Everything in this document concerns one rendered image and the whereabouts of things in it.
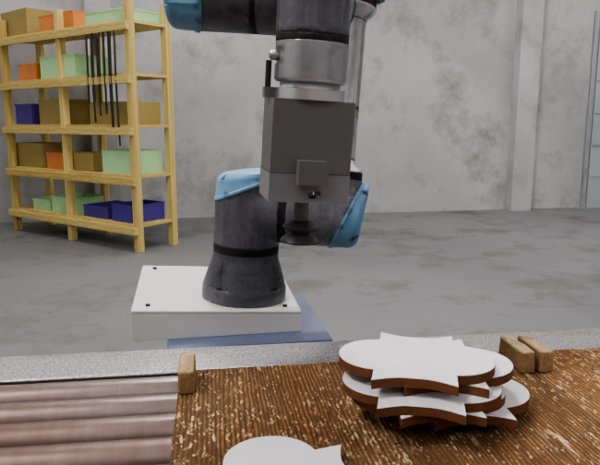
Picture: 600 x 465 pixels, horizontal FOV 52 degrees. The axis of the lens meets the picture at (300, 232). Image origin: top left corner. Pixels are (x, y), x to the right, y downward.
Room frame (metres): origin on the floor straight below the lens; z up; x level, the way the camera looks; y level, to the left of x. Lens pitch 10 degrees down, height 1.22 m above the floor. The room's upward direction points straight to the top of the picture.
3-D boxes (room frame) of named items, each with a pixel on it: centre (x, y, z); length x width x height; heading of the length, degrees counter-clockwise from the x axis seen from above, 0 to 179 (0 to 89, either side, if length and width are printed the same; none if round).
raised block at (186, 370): (0.65, 0.13, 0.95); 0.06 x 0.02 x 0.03; 8
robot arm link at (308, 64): (0.65, -0.01, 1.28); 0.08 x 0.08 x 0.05
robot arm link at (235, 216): (1.08, 0.08, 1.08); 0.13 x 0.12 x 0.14; 84
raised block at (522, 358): (0.70, -0.26, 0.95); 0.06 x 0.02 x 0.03; 8
